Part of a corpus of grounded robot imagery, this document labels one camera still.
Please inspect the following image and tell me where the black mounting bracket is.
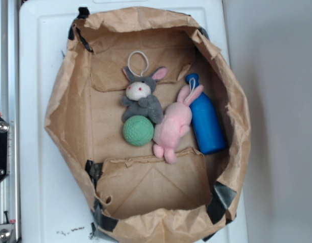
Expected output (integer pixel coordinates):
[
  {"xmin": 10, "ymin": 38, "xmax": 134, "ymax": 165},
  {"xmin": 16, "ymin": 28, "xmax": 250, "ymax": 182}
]
[{"xmin": 0, "ymin": 113, "xmax": 10, "ymax": 183}]

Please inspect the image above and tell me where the brown paper bag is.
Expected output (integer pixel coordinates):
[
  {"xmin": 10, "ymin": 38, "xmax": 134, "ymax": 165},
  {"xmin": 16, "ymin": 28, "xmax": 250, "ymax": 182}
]
[{"xmin": 45, "ymin": 7, "xmax": 251, "ymax": 242}]

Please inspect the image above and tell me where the aluminium frame rail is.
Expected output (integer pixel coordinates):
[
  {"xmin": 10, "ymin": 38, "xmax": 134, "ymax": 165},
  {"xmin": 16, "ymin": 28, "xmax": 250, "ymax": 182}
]
[{"xmin": 0, "ymin": 1, "xmax": 22, "ymax": 242}]

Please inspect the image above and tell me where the pink plush bunny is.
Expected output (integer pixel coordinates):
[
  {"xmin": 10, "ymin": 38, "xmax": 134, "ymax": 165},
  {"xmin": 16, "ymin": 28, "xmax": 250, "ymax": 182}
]
[{"xmin": 153, "ymin": 80, "xmax": 204, "ymax": 164}]

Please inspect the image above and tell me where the blue plastic bottle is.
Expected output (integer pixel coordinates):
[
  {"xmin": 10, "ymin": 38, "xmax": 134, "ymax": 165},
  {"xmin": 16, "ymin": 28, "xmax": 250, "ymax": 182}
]
[{"xmin": 185, "ymin": 73, "xmax": 227, "ymax": 155}]

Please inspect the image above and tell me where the grey plush bunny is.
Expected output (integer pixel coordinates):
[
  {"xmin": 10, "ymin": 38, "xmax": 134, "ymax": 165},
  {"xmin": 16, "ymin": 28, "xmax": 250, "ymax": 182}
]
[{"xmin": 121, "ymin": 66, "xmax": 168, "ymax": 124}]

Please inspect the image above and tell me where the white plastic tray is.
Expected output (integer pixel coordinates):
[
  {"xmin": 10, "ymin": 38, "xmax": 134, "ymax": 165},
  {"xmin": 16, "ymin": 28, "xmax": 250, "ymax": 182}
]
[{"xmin": 18, "ymin": 0, "xmax": 249, "ymax": 243}]

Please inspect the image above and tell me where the green textured ball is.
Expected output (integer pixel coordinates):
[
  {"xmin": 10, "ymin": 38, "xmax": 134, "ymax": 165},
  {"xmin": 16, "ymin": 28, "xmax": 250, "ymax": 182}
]
[{"xmin": 123, "ymin": 115, "xmax": 154, "ymax": 146}]

